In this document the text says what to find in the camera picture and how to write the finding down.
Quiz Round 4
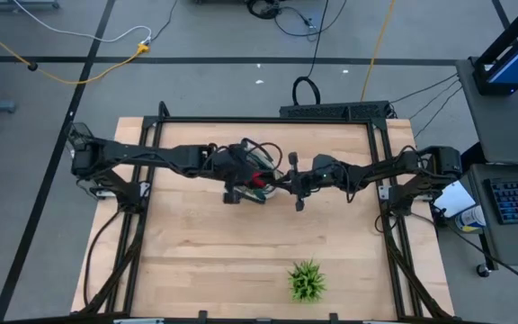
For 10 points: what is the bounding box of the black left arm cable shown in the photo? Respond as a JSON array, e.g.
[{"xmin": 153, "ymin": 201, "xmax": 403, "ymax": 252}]
[{"xmin": 82, "ymin": 209, "xmax": 123, "ymax": 308}]

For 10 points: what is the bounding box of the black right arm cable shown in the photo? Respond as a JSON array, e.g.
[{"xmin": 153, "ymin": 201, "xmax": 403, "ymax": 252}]
[{"xmin": 409, "ymin": 211, "xmax": 518, "ymax": 293}]

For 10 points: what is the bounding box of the red and black gardening glove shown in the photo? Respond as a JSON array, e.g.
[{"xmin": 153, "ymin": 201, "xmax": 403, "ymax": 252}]
[{"xmin": 248, "ymin": 172, "xmax": 268, "ymax": 190}]

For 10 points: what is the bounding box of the white and yellow canister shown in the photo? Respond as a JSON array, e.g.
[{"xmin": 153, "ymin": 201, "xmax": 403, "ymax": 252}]
[{"xmin": 454, "ymin": 204, "xmax": 487, "ymax": 234}]

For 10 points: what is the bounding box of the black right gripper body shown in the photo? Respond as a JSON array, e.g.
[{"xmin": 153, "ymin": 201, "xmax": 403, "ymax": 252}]
[{"xmin": 303, "ymin": 154, "xmax": 351, "ymax": 191}]

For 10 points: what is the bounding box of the grey computer desk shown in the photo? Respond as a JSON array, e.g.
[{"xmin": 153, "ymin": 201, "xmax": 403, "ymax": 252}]
[{"xmin": 455, "ymin": 58, "xmax": 518, "ymax": 266}]

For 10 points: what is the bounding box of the black floor cable bundle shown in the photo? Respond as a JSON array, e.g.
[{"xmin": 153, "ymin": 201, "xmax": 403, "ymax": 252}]
[{"xmin": 246, "ymin": 0, "xmax": 348, "ymax": 41}]

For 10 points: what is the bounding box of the white floor cable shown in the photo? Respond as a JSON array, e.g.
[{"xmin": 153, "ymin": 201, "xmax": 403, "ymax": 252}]
[{"xmin": 11, "ymin": 0, "xmax": 153, "ymax": 45}]

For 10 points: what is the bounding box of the yellow extension cable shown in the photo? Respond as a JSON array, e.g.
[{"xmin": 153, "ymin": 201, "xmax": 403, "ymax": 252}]
[{"xmin": 0, "ymin": 15, "xmax": 151, "ymax": 86}]

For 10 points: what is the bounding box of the black looped floor cable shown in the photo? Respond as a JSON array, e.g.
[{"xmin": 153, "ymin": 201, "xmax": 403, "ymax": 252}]
[{"xmin": 290, "ymin": 0, "xmax": 330, "ymax": 107}]

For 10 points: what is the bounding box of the green plant in white pot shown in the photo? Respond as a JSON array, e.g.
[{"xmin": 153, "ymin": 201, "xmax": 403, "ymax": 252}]
[{"xmin": 287, "ymin": 258, "xmax": 327, "ymax": 303}]

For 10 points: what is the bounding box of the yellow hanging cable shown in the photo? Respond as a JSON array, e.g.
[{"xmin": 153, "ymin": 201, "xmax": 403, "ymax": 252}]
[{"xmin": 360, "ymin": 0, "xmax": 397, "ymax": 103}]

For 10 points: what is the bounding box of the black metal table frame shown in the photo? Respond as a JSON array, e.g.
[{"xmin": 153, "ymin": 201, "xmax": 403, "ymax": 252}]
[{"xmin": 72, "ymin": 101, "xmax": 458, "ymax": 324}]

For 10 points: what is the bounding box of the white paper sheet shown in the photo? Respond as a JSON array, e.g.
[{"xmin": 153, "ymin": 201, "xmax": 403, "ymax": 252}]
[{"xmin": 433, "ymin": 180, "xmax": 477, "ymax": 220}]

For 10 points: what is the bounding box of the cream and green gardening bag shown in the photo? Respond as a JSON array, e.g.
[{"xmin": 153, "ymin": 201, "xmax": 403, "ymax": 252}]
[{"xmin": 234, "ymin": 139, "xmax": 286, "ymax": 205}]

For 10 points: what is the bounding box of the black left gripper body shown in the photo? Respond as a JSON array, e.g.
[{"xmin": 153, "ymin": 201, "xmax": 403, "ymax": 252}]
[{"xmin": 209, "ymin": 144, "xmax": 256, "ymax": 191}]

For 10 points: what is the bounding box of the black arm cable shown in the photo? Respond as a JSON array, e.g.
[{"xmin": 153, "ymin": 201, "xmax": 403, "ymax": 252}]
[
  {"xmin": 409, "ymin": 211, "xmax": 518, "ymax": 293},
  {"xmin": 82, "ymin": 209, "xmax": 123, "ymax": 308}
]

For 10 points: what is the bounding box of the black perforated electronics box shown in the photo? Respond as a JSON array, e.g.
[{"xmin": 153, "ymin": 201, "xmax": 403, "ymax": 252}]
[{"xmin": 279, "ymin": 100, "xmax": 391, "ymax": 121}]

